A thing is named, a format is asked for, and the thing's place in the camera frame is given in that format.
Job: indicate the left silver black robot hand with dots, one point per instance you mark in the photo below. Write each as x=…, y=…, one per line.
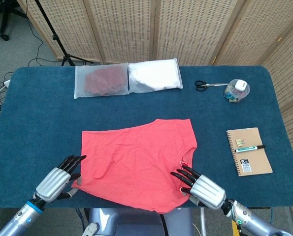
x=51, y=182

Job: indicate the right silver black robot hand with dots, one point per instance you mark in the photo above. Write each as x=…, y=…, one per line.
x=207, y=191

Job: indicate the coral red t-shirt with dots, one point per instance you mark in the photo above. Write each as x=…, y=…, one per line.
x=136, y=159

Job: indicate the grey table leg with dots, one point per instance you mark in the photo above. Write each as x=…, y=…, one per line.
x=203, y=222

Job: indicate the kraft spiral notebook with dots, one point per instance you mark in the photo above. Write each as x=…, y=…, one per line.
x=254, y=162

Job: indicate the gold binder clip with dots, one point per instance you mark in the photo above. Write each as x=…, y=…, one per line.
x=242, y=142
x=237, y=142

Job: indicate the green whiteboard marker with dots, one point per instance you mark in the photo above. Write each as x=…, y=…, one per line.
x=247, y=149

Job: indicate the blue-grey robot torso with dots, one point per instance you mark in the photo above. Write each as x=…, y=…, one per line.
x=136, y=225

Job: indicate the clear jar of binder clips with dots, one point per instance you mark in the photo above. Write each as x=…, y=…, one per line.
x=235, y=96

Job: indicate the blue carpet table cover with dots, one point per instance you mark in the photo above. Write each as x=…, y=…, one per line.
x=146, y=110

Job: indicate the white power strip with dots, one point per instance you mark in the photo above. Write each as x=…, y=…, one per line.
x=7, y=83

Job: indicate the white earbuds case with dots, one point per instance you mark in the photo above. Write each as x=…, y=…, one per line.
x=240, y=84

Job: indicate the frosted bag with maroon garment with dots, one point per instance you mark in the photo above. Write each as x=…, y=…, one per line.
x=102, y=81

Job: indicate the frosted bag with white garment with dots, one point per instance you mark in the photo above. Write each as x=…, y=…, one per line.
x=153, y=76

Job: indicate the black tripod stand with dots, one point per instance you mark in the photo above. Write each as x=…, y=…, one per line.
x=55, y=38

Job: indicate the wicker folding screen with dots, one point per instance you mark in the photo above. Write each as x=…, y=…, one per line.
x=126, y=29

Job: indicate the black office chair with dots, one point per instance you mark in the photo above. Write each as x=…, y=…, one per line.
x=3, y=14

